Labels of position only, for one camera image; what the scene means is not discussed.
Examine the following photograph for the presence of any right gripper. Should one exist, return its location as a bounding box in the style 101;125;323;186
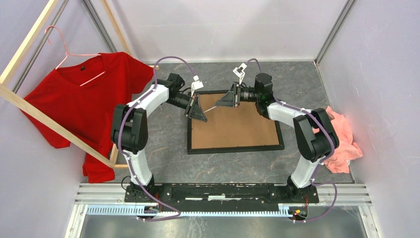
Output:
215;82;261;108

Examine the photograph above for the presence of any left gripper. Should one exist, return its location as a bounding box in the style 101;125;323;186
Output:
165;93;207;122

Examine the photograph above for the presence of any black picture frame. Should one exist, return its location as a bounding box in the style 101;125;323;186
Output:
187;90;285;155

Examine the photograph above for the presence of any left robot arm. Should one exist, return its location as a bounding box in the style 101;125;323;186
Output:
110;73;208;202

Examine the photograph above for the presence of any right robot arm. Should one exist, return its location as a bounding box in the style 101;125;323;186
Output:
215;73;339;202

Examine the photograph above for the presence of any red t-shirt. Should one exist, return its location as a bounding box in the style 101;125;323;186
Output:
21;52;156;184

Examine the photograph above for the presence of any pink cloth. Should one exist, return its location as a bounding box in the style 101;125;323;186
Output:
324;106;363;174

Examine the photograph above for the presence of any pink clothes hanger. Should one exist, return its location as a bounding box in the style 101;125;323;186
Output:
45;25;105;87

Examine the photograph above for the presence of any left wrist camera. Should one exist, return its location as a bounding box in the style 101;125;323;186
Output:
191;75;204;97

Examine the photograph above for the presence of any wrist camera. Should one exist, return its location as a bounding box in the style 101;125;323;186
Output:
191;75;204;97
232;63;247;84

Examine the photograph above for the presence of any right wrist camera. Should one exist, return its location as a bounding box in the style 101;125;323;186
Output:
232;63;247;84

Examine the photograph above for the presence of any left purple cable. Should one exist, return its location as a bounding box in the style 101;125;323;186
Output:
117;56;198;223

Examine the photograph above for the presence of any purple cable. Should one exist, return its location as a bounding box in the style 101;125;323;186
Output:
245;58;339;223
117;56;198;223

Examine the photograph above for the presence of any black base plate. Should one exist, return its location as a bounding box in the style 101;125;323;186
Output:
124;183;319;212

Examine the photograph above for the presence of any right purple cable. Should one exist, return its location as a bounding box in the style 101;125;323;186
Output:
245;58;339;223

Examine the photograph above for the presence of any white cable duct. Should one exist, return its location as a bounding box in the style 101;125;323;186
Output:
86;205;292;218

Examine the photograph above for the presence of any wooden rack frame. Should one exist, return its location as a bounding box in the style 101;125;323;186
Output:
0;0;160;170

